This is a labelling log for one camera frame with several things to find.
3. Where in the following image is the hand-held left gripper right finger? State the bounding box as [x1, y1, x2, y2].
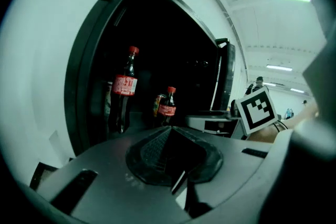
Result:
[167, 125, 292, 209]

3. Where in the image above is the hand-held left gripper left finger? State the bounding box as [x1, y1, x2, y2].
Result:
[36, 125, 192, 224]

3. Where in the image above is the black wristband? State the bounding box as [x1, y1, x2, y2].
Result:
[272, 121, 289, 131]

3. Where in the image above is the colourful drink can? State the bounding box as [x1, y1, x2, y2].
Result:
[153, 93, 166, 118]

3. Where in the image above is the black fridge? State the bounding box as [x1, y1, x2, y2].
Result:
[64, 0, 237, 158]

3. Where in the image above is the large cola drink bottle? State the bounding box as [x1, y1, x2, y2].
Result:
[108, 46, 140, 134]

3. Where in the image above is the small cola drink bottle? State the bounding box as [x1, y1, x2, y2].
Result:
[157, 86, 177, 126]

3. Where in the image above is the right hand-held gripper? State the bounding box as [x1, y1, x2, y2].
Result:
[185, 86, 279, 140]

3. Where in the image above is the person's right forearm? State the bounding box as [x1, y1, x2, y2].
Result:
[246, 103, 320, 144]

